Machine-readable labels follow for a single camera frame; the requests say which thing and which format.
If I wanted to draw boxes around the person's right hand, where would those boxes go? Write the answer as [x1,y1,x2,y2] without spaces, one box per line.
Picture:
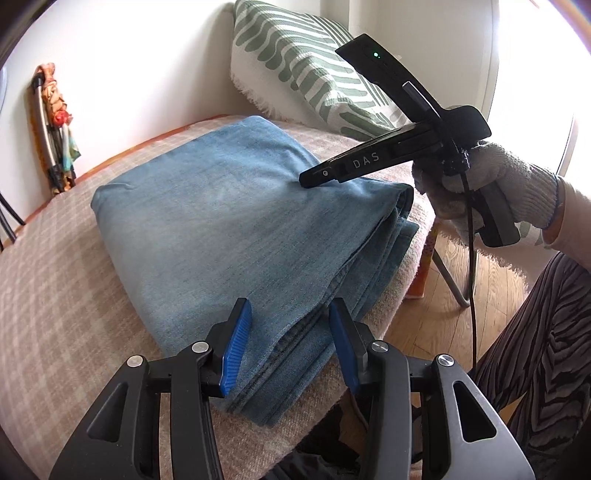
[412,141,559,232]

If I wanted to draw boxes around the grey metal table leg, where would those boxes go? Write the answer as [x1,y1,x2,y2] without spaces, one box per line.
[431,222,474,308]

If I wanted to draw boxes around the person's striped trouser leg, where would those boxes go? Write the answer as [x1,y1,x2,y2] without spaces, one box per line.
[471,251,591,480]

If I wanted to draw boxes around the dark cloth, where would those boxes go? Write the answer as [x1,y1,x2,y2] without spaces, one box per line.
[272,406,370,480]

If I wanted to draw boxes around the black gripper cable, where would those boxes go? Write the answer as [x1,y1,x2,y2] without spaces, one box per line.
[459,171,478,370]

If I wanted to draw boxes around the blue denim pants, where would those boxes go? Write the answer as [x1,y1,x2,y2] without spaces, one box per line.
[91,115,420,426]

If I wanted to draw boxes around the green white patterned pillow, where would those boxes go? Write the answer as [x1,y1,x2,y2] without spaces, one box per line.
[229,0,467,141]

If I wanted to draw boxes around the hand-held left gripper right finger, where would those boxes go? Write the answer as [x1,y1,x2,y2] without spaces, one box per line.
[329,298,536,480]

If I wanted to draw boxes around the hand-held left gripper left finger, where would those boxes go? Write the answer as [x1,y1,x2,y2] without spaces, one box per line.
[48,298,254,480]

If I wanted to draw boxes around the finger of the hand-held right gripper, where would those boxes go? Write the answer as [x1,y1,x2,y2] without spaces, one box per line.
[299,121,444,188]

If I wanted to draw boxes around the colourful magazine rack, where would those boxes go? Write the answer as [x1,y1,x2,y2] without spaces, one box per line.
[30,62,81,197]

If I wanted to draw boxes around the person's right forearm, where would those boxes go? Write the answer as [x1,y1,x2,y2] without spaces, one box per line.
[542,178,591,252]

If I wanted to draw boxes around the beige plaid blanket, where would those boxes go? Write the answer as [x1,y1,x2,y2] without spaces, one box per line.
[0,114,444,480]

